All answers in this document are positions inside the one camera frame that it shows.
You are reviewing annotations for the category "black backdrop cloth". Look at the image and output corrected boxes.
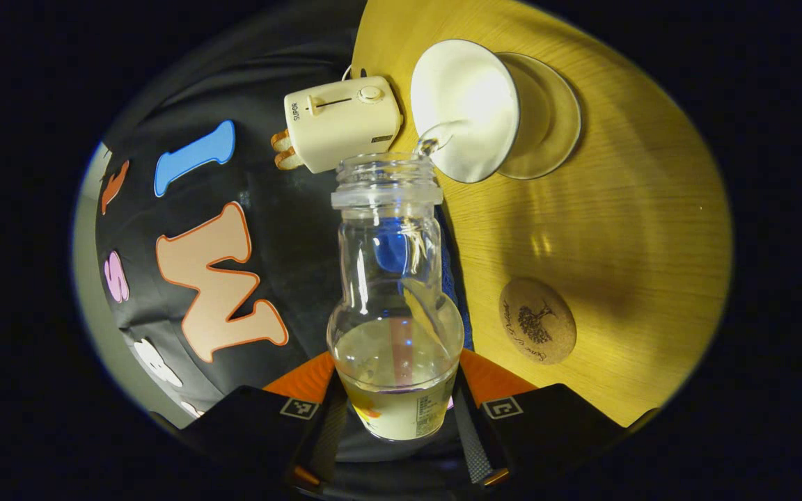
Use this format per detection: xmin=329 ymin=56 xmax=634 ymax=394
xmin=95 ymin=0 xmax=471 ymax=418

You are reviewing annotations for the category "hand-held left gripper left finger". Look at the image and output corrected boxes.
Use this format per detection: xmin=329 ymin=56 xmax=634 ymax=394
xmin=150 ymin=351 xmax=346 ymax=488

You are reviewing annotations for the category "blue towel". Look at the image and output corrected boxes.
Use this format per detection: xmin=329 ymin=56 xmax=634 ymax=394
xmin=373 ymin=205 xmax=475 ymax=352

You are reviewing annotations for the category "cream ceramic saucer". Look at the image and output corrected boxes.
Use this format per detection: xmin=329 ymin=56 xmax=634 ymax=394
xmin=497 ymin=52 xmax=582 ymax=180

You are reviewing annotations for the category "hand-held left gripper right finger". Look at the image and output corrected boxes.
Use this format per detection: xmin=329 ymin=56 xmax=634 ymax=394
xmin=453 ymin=348 xmax=659 ymax=488

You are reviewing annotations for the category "clear plastic water bottle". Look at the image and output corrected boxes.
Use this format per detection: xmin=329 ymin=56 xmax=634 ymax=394
xmin=327 ymin=152 xmax=465 ymax=442

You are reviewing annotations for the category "white toaster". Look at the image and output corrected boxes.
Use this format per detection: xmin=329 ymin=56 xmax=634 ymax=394
xmin=283 ymin=75 xmax=404 ymax=175

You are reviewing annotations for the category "round cork coaster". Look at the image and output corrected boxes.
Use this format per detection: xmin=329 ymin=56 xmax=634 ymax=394
xmin=498 ymin=278 xmax=577 ymax=365

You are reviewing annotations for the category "cream ceramic teacup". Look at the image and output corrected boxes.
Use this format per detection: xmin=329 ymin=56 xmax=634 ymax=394
xmin=410 ymin=39 xmax=520 ymax=184

